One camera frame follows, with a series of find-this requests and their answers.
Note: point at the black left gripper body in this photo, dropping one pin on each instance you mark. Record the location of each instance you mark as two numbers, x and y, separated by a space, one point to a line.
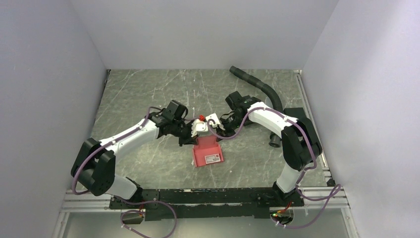
183 132

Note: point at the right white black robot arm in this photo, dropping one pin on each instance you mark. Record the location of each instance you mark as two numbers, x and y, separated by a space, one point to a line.
299 141

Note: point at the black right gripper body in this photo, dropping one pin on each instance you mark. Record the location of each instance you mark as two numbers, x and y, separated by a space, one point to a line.
230 124

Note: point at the black flat device box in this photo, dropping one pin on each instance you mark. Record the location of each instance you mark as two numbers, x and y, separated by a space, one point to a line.
298 113

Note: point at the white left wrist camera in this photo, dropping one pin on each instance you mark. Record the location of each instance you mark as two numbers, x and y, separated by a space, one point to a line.
199 126

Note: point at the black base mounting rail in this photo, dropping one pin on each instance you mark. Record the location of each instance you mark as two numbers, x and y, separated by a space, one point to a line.
158 210

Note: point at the red white staples box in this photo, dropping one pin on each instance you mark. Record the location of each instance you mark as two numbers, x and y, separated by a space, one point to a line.
210 159

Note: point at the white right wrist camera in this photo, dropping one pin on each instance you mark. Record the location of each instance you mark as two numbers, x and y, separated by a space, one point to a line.
214 121

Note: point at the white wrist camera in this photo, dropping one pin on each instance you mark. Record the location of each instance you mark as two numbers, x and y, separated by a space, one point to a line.
214 121
199 126

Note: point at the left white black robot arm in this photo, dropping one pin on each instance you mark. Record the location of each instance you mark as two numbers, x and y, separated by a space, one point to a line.
94 168

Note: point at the aluminium front frame rail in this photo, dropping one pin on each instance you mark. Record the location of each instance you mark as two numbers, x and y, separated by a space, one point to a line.
193 197

